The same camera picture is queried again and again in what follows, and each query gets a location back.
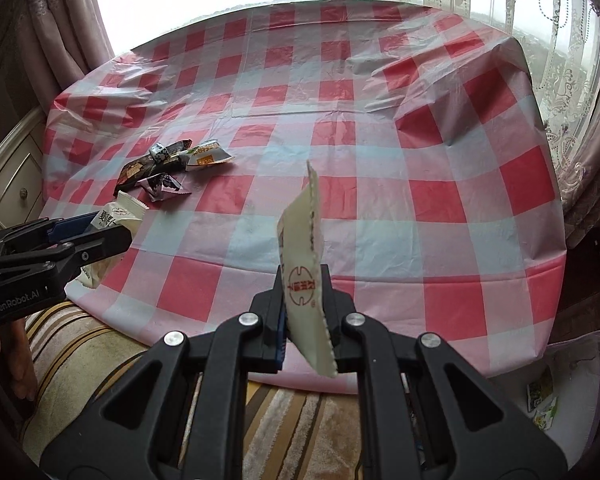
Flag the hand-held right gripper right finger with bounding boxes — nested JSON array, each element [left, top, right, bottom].
[[320, 264, 569, 480]]

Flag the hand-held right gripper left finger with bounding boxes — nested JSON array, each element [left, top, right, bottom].
[[40, 265, 289, 480]]

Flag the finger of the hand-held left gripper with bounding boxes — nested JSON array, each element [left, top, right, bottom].
[[0, 211, 99, 252], [0, 224, 133, 287]]

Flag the cream snack packet dark print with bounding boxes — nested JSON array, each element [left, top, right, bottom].
[[75, 191, 146, 289]]

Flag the cream snack packet red logo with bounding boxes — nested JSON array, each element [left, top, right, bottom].
[[276, 160, 339, 377]]

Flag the green white snack packet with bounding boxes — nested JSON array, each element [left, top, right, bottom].
[[531, 399, 559, 432]]

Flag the white box with purple rim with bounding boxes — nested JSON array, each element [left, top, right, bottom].
[[522, 329, 600, 443]]

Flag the person's left hand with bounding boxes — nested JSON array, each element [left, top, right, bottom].
[[0, 310, 37, 402]]

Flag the white drawer cabinet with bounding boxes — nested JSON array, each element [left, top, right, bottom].
[[0, 107, 49, 234]]

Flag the brown snack packet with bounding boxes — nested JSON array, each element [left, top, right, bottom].
[[114, 155, 157, 199]]

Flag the dark purple snack packet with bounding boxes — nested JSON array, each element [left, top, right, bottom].
[[139, 172, 192, 204]]

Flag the white orange snack packet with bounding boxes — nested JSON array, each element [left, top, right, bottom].
[[182, 139, 236, 172]]

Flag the red white checked tablecloth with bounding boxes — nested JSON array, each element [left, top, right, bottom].
[[42, 0, 567, 395]]

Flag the pink embroidered curtain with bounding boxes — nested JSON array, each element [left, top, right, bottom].
[[554, 125, 600, 252], [0, 0, 117, 127]]

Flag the white lace curtain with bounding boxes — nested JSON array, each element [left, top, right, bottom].
[[385, 0, 600, 128]]

